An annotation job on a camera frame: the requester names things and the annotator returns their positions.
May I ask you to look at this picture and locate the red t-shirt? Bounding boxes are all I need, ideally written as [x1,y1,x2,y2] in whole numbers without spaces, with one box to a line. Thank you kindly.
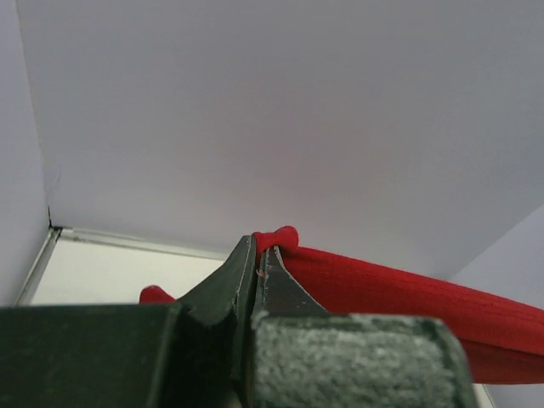
[139,226,543,385]

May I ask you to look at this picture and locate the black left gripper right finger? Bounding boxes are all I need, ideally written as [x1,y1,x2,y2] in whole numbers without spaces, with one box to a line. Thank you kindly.
[252,247,474,407]

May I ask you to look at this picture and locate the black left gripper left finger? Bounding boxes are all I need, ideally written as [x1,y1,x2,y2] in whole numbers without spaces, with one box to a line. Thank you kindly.
[1,236,256,407]

